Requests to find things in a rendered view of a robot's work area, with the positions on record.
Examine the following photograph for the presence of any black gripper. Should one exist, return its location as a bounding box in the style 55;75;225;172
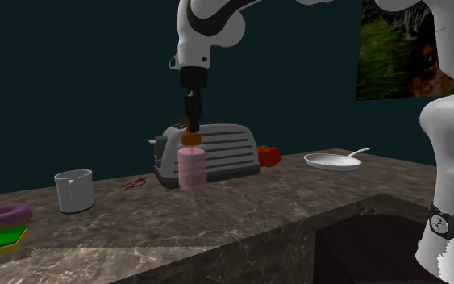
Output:
179;66;210;134

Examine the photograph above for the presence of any silver toaster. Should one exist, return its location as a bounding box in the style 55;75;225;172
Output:
148;122;263;190

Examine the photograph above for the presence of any pink bottle with orange cap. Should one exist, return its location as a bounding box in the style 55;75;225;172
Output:
177;131;208;194

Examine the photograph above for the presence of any red bell pepper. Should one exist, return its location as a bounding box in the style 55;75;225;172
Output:
256;144;283;169

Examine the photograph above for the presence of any white mug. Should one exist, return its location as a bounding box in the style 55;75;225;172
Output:
53;169;95;215

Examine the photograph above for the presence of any white frying pan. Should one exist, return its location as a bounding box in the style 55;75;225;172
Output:
302;147;372;173

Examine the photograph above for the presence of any purple frosted donut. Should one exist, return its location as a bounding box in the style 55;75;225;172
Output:
0;203;34;236

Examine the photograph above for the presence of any thin red wire squiggle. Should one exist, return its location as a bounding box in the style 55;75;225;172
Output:
122;176;149;193

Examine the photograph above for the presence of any green and orange wall picture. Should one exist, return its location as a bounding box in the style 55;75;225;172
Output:
355;0;454;102

